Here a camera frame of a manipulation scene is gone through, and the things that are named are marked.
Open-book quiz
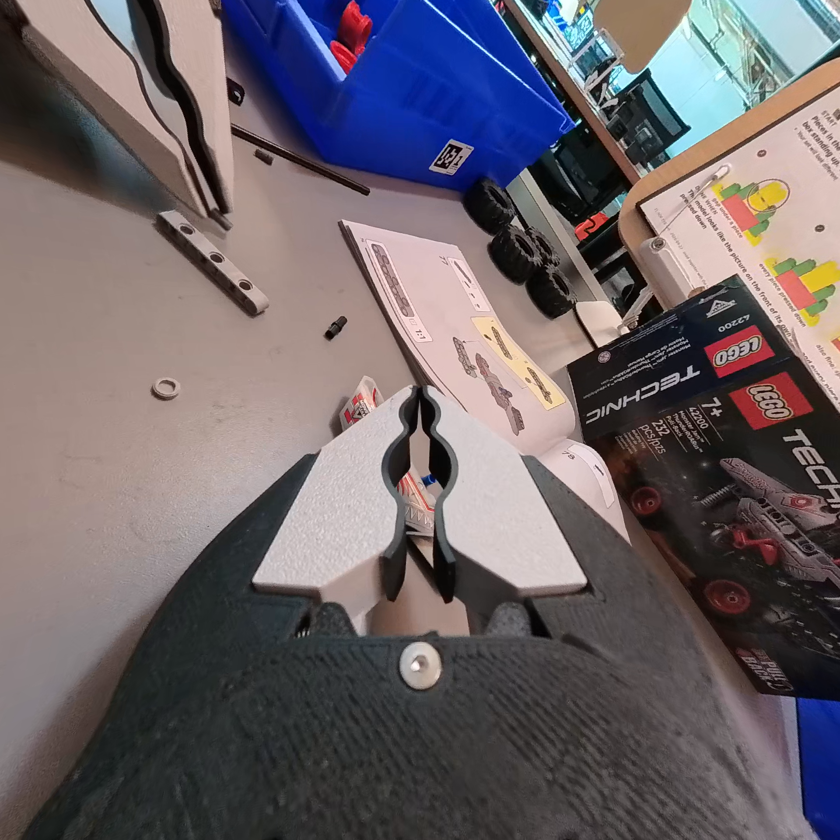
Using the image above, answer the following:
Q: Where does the blue plastic bin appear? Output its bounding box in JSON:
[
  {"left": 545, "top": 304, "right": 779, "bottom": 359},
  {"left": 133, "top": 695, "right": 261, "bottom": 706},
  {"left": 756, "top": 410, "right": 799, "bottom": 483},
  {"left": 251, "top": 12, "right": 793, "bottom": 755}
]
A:
[{"left": 220, "top": 0, "right": 577, "bottom": 193}]

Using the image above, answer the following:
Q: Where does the blue plastic container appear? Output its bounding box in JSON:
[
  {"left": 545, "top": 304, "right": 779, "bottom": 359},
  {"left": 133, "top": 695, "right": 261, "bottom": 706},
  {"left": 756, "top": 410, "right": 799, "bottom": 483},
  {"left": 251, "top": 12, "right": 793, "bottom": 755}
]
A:
[{"left": 796, "top": 697, "right": 840, "bottom": 840}]

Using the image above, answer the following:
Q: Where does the black toy axle rod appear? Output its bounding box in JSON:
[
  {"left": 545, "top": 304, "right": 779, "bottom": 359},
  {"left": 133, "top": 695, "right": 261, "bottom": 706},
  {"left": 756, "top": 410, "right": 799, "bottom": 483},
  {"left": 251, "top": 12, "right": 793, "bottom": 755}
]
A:
[{"left": 231, "top": 125, "right": 371, "bottom": 196}]

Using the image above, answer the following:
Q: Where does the white instruction booklet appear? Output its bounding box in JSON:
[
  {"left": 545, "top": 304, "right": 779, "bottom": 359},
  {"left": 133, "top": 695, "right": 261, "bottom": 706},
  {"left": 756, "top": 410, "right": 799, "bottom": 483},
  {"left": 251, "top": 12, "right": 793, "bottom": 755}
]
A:
[{"left": 338, "top": 218, "right": 632, "bottom": 546}]

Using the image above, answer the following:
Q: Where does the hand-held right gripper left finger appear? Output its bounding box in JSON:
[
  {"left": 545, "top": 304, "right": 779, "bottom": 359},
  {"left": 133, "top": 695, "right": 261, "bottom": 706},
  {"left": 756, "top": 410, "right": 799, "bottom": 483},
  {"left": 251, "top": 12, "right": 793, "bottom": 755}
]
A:
[{"left": 252, "top": 386, "right": 422, "bottom": 636}]

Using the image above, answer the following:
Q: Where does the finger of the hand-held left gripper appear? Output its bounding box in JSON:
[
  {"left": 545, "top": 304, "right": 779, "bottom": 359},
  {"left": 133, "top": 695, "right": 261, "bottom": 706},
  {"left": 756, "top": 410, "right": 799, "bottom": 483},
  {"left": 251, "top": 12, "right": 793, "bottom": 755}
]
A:
[
  {"left": 13, "top": 0, "right": 211, "bottom": 215},
  {"left": 92, "top": 0, "right": 236, "bottom": 232}
]

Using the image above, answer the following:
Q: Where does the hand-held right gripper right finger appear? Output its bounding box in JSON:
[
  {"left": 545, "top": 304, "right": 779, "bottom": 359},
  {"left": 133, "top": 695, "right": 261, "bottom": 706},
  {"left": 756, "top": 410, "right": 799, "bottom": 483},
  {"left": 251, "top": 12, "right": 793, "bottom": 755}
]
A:
[{"left": 422, "top": 386, "right": 588, "bottom": 636}]

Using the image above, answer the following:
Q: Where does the white metal post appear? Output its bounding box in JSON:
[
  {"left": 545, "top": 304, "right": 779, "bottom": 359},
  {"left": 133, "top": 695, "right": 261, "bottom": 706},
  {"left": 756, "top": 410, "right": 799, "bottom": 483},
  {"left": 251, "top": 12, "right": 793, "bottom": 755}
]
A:
[{"left": 640, "top": 236, "right": 706, "bottom": 309}]

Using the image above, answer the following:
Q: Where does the black toy set box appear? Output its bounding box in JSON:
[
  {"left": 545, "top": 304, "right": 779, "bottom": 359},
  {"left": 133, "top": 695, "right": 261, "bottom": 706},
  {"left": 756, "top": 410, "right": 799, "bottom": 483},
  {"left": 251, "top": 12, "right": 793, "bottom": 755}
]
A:
[{"left": 566, "top": 274, "right": 840, "bottom": 697}]

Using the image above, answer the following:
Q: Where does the white toy beam with holes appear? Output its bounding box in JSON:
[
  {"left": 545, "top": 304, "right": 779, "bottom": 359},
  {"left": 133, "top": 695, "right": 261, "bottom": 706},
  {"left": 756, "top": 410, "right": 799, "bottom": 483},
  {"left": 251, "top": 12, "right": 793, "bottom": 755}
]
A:
[{"left": 156, "top": 210, "right": 270, "bottom": 317}]

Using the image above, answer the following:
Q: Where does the printed instruction board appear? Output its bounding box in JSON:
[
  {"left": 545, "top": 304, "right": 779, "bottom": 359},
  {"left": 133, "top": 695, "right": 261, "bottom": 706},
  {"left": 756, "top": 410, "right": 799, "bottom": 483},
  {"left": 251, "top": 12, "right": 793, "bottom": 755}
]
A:
[{"left": 618, "top": 66, "right": 840, "bottom": 421}]

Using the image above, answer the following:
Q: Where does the white red printed toy panel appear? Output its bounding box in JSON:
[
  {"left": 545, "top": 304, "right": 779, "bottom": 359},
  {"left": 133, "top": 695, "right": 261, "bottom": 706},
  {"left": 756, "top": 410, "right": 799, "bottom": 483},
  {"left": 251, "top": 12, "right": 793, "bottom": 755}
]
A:
[{"left": 338, "top": 375, "right": 439, "bottom": 536}]

